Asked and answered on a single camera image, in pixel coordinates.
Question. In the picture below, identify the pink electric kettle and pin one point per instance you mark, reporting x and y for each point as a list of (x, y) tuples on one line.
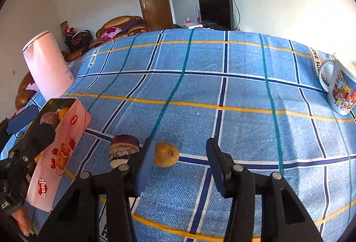
[(47, 69)]

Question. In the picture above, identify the pink tin box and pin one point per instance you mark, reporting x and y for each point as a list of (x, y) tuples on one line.
[(64, 158)]

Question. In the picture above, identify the black storage rack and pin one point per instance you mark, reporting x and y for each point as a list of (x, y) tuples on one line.
[(79, 40)]

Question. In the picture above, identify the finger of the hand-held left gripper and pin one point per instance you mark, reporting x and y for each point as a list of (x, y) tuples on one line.
[(41, 135), (22, 118)]

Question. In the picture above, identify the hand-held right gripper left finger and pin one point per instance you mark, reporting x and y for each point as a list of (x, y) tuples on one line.
[(145, 166)]

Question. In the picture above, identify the brown wooden door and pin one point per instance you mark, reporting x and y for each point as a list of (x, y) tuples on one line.
[(154, 1)]

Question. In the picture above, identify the small orange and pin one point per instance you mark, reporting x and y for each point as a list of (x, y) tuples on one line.
[(63, 114)]

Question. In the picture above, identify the purple blanket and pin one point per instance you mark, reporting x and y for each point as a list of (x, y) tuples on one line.
[(134, 25)]

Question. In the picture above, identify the black television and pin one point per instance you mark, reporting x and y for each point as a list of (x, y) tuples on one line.
[(216, 11)]

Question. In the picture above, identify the white cartoon print mug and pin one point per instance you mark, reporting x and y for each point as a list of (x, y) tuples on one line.
[(342, 89)]

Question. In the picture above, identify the purple round fruit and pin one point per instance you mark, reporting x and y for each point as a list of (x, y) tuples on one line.
[(48, 118)]

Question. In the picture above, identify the red wall hanging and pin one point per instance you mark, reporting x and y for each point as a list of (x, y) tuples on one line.
[(64, 25)]

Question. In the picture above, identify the red and white box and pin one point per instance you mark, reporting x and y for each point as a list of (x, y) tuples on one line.
[(191, 24)]

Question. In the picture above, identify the brown leather armchair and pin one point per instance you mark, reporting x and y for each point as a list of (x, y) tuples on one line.
[(122, 22)]

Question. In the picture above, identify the person's left hand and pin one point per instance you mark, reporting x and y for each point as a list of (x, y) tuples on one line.
[(24, 221)]

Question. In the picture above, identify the brown leather sofa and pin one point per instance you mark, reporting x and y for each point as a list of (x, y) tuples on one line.
[(23, 98)]

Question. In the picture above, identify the round layered snack cake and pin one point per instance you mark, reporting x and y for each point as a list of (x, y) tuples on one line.
[(123, 147)]

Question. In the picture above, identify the small yellow speckled fruit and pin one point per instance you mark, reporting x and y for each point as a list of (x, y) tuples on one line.
[(166, 154)]

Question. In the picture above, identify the pink floral pillow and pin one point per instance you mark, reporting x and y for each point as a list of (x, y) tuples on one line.
[(31, 86), (111, 33)]

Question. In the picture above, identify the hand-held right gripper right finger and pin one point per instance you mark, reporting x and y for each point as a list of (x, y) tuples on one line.
[(215, 164)]

